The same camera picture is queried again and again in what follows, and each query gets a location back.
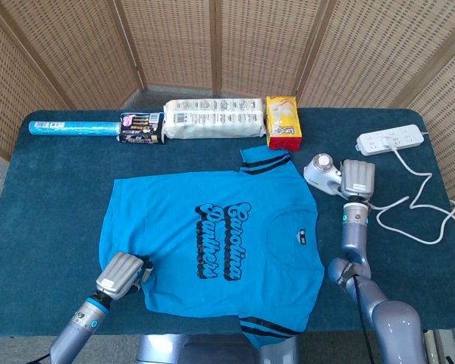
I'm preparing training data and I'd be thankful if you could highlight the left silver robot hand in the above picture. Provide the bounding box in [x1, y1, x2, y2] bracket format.
[94, 251, 153, 301]

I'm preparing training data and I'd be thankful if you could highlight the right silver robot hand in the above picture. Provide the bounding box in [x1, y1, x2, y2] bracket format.
[339, 158, 376, 202]

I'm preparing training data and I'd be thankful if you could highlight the white power cord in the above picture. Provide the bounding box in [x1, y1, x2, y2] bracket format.
[367, 134, 455, 243]

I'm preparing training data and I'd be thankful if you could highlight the blue printed t-shirt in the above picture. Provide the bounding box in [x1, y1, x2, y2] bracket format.
[98, 146, 326, 350]

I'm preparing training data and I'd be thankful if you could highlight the white power strip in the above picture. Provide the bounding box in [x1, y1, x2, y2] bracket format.
[355, 124, 425, 156]

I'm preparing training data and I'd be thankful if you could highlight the grey robot torso base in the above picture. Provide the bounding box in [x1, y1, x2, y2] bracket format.
[135, 333, 300, 364]

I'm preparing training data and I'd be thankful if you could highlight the yellow and red tissue pack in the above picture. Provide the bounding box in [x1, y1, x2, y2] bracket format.
[265, 95, 303, 152]

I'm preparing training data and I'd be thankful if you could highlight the dark teal table cloth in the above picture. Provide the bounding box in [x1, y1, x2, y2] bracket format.
[0, 108, 455, 337]

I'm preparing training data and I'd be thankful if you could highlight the dark sanitary pad package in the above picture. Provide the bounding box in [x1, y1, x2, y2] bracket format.
[116, 111, 167, 146]

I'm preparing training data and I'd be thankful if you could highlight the blue plastic-wrapped roll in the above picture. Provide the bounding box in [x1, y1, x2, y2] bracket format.
[27, 120, 121, 137]

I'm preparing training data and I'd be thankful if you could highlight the long white tissue pack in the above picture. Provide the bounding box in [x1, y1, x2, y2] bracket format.
[162, 97, 267, 140]

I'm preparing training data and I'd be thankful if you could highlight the wicker folding screen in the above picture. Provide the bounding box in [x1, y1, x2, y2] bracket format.
[0, 0, 455, 202]

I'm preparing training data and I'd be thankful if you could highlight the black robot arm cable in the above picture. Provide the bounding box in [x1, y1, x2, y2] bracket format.
[353, 275, 373, 364]

